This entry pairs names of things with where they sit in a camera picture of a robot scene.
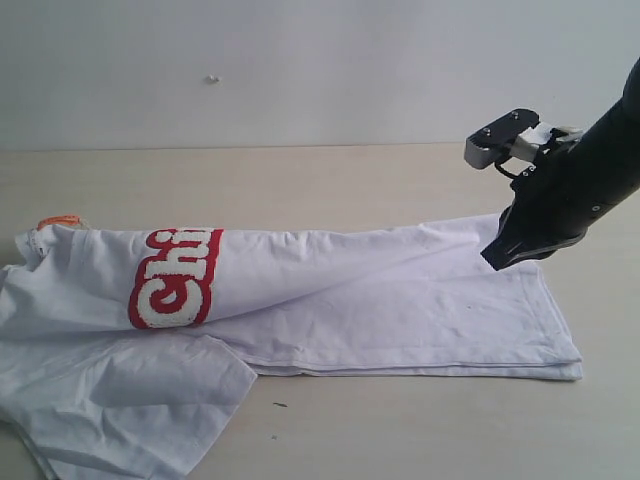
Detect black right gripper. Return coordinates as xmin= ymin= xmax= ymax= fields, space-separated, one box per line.
xmin=481 ymin=130 xmax=639 ymax=271

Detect white t-shirt red lettering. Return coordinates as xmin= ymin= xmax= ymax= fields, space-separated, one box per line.
xmin=1 ymin=215 xmax=583 ymax=479

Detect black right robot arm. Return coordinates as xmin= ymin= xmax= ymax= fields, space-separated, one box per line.
xmin=465 ymin=68 xmax=639 ymax=271

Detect orange neck label tag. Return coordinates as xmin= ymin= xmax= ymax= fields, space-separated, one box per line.
xmin=37 ymin=215 xmax=86 ymax=230

